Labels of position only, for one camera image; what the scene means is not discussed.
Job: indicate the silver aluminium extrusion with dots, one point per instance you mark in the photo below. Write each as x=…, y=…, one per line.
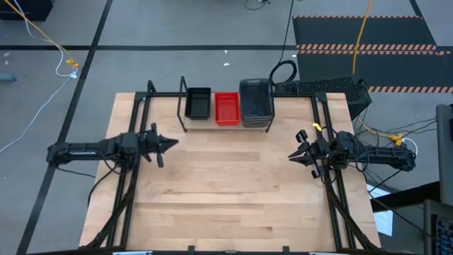
x=132, y=253
x=329, y=253

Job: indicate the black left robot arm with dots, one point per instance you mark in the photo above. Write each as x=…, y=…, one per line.
x=81, y=150

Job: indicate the red plastic mesh basket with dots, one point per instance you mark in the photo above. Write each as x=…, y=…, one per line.
x=227, y=108

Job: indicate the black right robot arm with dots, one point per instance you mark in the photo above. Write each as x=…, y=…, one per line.
x=382, y=156

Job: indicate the black angled panel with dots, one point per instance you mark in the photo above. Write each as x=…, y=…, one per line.
x=407, y=198

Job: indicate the black hazard-striped floor mat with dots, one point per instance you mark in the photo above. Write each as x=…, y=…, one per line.
x=407, y=69
x=336, y=32

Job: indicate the black metal shelf frame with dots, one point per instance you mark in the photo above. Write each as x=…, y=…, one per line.
x=182, y=124

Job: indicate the black cabinet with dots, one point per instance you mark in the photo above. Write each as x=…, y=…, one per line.
x=24, y=8

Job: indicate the black keyboard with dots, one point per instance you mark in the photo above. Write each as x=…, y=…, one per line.
x=446, y=237

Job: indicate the black plastic mesh basket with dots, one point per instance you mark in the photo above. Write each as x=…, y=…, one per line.
x=198, y=104

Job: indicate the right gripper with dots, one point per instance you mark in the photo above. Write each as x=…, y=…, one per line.
x=318, y=152

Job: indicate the black aluminium rig frame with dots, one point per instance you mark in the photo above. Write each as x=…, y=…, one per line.
x=141, y=95

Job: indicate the white paper sheet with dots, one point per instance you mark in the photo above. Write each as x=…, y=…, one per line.
x=384, y=223

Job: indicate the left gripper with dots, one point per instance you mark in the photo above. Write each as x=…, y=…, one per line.
x=150, y=145

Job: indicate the small grey floor object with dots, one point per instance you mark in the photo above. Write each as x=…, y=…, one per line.
x=7, y=78

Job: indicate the grey desk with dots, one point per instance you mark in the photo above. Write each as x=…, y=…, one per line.
x=445, y=159

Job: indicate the black perforated computer case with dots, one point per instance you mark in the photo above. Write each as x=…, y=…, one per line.
x=329, y=85

